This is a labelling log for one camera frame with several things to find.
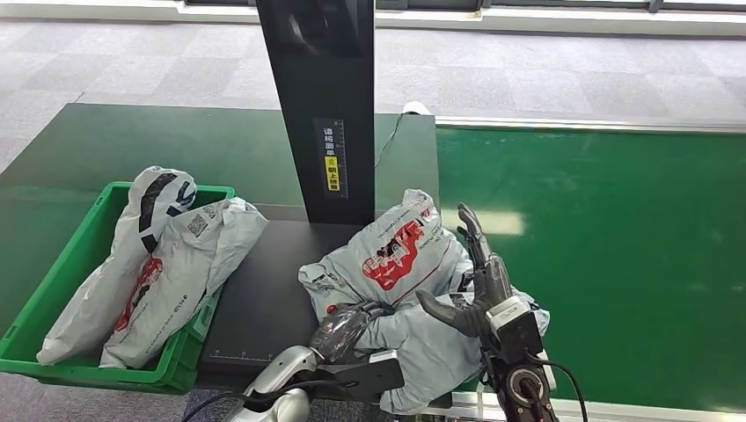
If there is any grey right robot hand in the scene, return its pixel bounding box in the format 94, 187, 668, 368
414, 202, 515, 339

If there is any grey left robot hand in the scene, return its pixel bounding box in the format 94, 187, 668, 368
309, 301, 398, 366

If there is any grey package with red print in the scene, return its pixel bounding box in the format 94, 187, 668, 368
298, 187, 552, 417

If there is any green conveyor belt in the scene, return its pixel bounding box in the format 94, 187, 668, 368
435, 126, 746, 415

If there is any grey package with QR code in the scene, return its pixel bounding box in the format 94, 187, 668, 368
99, 196, 270, 371

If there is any grey package with black print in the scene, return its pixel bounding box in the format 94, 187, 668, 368
35, 165, 199, 367

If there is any black inbound scanner machine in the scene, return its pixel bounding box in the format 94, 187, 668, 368
196, 0, 380, 390

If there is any yellow arrow label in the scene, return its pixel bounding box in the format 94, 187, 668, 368
323, 155, 341, 193

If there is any green plastic crate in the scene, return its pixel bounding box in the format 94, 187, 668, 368
0, 181, 238, 397

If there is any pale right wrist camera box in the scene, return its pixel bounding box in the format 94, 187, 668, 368
485, 295, 546, 366

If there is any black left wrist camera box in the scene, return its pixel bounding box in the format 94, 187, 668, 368
317, 349, 406, 403

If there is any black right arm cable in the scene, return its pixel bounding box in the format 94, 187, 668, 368
524, 353, 590, 422

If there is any thin dark cable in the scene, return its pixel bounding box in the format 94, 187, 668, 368
373, 113, 405, 171

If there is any silver conveyor side rail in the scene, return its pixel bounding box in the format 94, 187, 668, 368
434, 115, 746, 135
407, 391, 746, 422

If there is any window frame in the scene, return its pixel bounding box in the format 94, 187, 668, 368
0, 0, 746, 40

